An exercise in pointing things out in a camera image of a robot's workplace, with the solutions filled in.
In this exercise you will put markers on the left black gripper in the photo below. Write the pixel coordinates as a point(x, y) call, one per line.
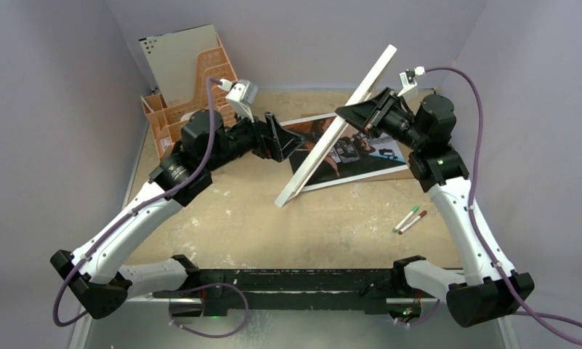
point(277, 142)

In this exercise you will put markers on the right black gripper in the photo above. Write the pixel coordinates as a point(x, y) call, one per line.
point(378, 110)

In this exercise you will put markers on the white wooden picture frame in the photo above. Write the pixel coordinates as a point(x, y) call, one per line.
point(317, 155)

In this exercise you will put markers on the printed photo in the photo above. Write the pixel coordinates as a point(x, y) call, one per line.
point(354, 156)

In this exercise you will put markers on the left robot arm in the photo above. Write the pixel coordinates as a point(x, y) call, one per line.
point(97, 273)

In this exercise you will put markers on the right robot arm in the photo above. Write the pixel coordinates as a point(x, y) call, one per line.
point(481, 293)

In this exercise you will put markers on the brown cardboard backing board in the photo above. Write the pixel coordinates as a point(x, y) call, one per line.
point(399, 174)

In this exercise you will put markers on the orange plastic file organizer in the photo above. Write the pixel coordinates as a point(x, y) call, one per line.
point(166, 120)

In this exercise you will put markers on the green capped marker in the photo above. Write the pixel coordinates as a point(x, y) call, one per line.
point(406, 218)

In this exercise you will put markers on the red capped marker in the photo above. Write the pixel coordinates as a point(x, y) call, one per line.
point(413, 222)

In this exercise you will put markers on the beige perforated folder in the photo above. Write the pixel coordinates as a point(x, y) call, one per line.
point(173, 58)

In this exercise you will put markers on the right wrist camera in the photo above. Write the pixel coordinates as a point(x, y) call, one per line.
point(408, 80)

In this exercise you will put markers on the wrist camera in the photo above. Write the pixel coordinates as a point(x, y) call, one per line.
point(408, 80)
point(240, 96)

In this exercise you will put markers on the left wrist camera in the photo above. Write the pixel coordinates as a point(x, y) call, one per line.
point(240, 96)

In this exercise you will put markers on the aluminium table frame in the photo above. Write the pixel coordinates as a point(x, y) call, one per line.
point(488, 288)

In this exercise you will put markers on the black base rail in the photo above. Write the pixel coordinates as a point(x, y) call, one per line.
point(217, 292)

